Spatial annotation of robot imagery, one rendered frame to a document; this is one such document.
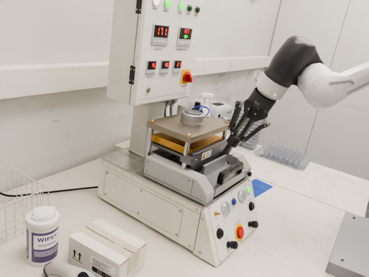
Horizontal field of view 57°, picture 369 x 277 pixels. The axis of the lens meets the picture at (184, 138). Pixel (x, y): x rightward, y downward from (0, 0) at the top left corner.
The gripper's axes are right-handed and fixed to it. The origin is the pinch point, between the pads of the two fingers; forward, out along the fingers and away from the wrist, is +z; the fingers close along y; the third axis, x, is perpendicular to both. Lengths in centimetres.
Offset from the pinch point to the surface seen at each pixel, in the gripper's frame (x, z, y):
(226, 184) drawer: -3.1, 10.5, 7.2
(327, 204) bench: 59, 20, 38
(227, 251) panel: -8.6, 25.7, 21.4
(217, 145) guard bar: 3.2, 5.3, -4.8
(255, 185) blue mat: 48, 32, 8
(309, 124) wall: 242, 46, -11
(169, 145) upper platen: -9.5, 10.5, -14.4
